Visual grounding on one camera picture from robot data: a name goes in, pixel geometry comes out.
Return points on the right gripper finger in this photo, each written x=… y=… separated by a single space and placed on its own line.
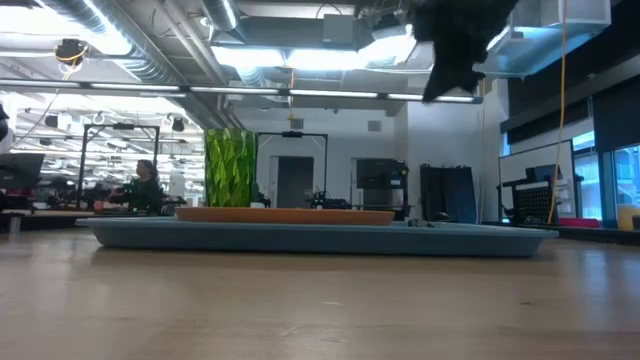
x=457 y=67

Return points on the orange round plate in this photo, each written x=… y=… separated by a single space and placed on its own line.
x=285 y=216

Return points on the green faceted plastic cup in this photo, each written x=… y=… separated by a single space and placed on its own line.
x=230 y=170

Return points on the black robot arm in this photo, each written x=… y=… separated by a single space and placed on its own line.
x=325 y=202

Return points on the light blue plastic tray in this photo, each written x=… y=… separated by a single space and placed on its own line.
x=300 y=242

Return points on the whiteboard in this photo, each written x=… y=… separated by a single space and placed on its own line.
x=515 y=165

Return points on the grey ceiling box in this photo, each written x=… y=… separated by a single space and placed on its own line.
x=339 y=29

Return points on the dark blue panel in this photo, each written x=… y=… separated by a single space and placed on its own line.
x=447 y=195

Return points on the black cabinet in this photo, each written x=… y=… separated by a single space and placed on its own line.
x=380 y=175

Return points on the black pegboard cart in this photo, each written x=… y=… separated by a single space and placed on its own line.
x=535 y=202

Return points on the grey door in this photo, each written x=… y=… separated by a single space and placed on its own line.
x=295 y=180

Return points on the red plastic bin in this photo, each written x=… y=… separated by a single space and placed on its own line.
x=580 y=222

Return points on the yellow container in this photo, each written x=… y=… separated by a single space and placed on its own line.
x=629 y=217

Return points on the person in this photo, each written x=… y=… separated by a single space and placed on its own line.
x=145 y=195

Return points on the black monitor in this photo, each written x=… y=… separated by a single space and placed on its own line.
x=20 y=170

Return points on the black robot rig frame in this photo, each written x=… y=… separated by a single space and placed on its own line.
x=80 y=170
x=292 y=134

